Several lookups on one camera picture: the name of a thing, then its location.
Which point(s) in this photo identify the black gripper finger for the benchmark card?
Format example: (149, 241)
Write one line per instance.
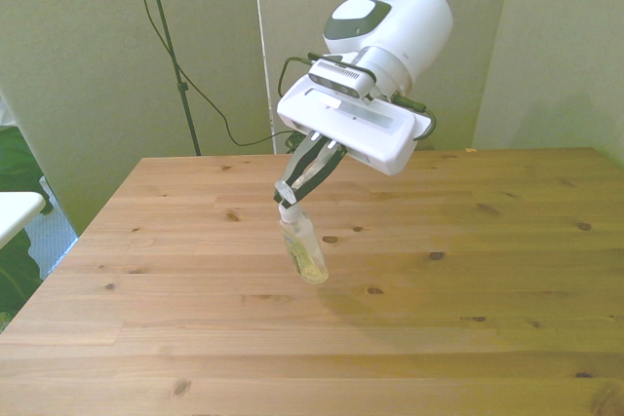
(319, 177)
(295, 170)

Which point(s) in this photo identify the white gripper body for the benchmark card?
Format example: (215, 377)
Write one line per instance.
(356, 133)

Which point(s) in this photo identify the clear sanitizer pump bottle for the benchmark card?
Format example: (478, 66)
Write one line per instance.
(307, 255)

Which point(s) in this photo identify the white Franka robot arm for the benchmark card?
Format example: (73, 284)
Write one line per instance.
(414, 21)

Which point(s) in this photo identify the green cloth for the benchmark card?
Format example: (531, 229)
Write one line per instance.
(17, 162)

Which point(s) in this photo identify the white side table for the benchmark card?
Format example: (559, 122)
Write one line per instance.
(19, 211)

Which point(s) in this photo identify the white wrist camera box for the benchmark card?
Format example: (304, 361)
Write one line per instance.
(341, 76)

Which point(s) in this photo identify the thin black camera stand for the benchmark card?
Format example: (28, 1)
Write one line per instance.
(190, 119)

